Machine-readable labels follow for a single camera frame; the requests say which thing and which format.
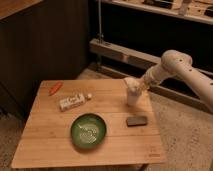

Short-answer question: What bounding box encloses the green bowl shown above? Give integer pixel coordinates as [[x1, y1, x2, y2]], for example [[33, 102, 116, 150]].
[[70, 113, 107, 150]]

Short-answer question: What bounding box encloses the upper shelf with clutter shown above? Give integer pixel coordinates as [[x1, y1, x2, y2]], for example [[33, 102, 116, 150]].
[[101, 0, 213, 25]]

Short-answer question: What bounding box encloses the white labelled bottle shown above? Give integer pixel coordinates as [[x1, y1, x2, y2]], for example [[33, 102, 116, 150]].
[[59, 93, 92, 112]]

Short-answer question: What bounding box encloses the dark wooden cabinet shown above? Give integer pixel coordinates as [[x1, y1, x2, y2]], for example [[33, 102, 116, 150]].
[[0, 0, 89, 117]]

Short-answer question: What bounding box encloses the wooden low table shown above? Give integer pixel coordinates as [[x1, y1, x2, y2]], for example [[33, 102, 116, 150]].
[[11, 78, 167, 170]]

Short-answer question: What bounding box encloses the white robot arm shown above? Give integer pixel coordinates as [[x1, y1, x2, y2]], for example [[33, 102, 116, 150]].
[[139, 50, 213, 112]]

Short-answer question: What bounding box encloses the metal shelf post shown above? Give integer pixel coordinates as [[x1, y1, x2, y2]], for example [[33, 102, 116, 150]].
[[97, 0, 103, 43]]

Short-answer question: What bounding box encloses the wooden shelf beam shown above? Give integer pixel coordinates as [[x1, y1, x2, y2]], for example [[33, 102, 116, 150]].
[[89, 39, 213, 113]]

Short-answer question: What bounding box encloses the dark rectangular sponge block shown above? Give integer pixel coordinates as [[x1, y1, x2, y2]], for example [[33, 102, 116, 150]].
[[126, 116, 148, 127]]

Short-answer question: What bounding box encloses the orange carrot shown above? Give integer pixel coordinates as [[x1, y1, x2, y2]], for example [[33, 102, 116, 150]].
[[49, 82, 63, 96]]

